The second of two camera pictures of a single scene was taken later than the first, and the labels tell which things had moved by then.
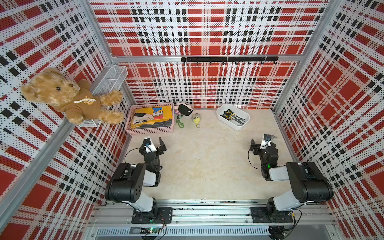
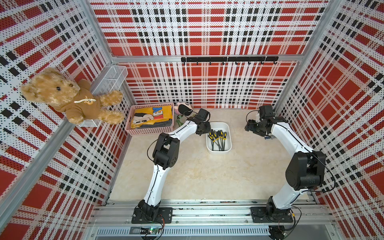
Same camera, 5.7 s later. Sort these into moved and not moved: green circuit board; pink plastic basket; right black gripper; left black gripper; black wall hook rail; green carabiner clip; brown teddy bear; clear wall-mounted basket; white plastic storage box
Moved: white plastic storage box; right black gripper; left black gripper
Not moved: brown teddy bear; green carabiner clip; pink plastic basket; black wall hook rail; green circuit board; clear wall-mounted basket
